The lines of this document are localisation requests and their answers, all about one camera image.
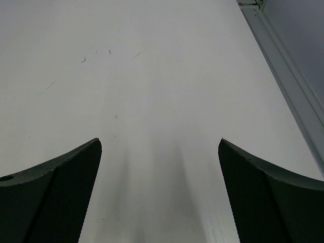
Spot right aluminium side rail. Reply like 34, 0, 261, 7
237, 1, 323, 172

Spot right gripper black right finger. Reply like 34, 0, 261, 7
218, 139, 323, 242

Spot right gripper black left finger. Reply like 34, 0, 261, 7
1, 138, 102, 242

